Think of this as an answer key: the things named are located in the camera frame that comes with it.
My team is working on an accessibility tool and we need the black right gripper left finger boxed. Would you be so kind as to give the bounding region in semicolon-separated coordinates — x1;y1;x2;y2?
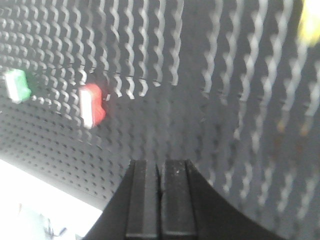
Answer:
84;160;160;240

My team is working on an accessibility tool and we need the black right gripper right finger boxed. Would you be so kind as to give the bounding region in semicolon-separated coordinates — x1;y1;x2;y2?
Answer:
160;160;280;240

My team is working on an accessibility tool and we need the yellow rotary knob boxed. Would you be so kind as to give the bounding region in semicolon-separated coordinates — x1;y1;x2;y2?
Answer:
297;0;320;47

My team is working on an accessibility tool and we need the white standing desk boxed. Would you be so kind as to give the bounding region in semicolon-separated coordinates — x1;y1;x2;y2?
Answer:
0;160;102;237

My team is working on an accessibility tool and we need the black perforated pegboard panel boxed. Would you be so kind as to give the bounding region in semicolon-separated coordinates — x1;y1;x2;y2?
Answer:
0;0;320;240

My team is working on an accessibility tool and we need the red toggle switch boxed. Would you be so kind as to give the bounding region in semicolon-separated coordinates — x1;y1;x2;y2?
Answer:
79;83;106;129

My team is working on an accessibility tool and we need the green toggle switch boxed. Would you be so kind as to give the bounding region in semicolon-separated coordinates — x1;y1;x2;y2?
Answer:
4;69;32;104

